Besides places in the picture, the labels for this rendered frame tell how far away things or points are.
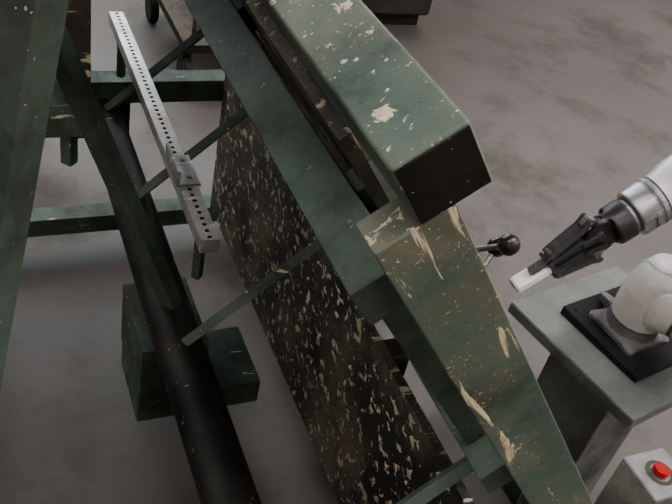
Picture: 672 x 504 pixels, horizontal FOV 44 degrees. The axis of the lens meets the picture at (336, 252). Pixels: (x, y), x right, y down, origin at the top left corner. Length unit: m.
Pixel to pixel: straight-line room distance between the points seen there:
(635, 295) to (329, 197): 1.44
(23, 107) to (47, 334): 2.54
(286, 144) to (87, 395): 1.89
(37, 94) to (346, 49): 0.43
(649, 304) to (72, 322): 2.05
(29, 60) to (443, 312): 0.60
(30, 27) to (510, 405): 0.91
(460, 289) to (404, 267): 0.11
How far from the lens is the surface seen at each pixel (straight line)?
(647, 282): 2.44
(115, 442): 2.90
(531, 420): 1.39
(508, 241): 1.39
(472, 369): 1.19
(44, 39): 0.72
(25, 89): 0.72
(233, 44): 1.56
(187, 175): 2.25
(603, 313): 2.59
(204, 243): 2.06
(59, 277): 3.47
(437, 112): 0.90
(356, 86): 0.97
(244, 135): 3.02
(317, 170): 1.22
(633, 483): 2.01
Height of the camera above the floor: 2.30
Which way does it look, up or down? 38 degrees down
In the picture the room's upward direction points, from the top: 14 degrees clockwise
